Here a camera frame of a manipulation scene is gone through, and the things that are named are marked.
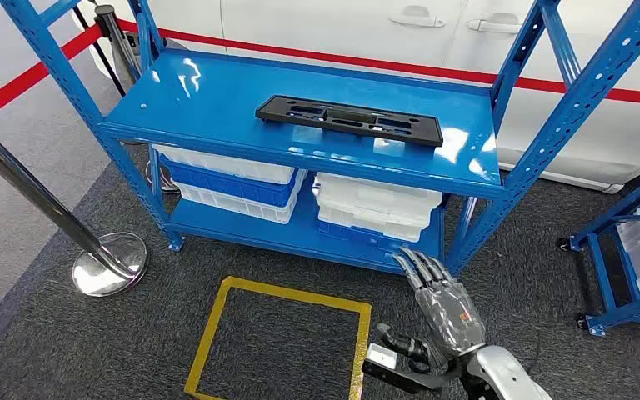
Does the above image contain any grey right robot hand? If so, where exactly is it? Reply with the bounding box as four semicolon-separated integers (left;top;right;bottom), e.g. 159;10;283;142
377;247;488;373

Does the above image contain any black plastic plate bracket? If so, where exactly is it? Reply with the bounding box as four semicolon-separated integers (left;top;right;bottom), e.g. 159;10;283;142
254;94;445;148

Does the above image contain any blue metal shelf rack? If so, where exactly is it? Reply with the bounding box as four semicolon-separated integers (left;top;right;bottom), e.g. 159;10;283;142
0;0;640;278

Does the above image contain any blue plastic bin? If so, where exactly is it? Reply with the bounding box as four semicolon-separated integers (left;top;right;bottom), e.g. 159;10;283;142
158;155;306;208
317;219;409;253

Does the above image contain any yellow floor tape square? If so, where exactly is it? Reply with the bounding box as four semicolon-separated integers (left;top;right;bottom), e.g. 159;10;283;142
183;276;373;400

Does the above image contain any red barrier belt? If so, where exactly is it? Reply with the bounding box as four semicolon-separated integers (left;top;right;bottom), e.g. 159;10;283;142
115;19;640;108
0;22;105;123

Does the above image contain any white car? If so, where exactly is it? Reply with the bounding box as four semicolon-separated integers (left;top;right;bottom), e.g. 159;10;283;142
71;0;640;195

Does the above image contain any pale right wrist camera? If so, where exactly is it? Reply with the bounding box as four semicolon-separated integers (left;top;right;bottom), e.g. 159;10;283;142
361;342;462;396

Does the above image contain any blue metal cart frame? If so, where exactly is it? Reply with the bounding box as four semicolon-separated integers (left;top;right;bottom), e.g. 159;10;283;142
558;160;640;339

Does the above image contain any chrome stanchion post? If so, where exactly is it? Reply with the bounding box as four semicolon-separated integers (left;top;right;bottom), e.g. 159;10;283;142
0;112;150;299
94;4;182;195

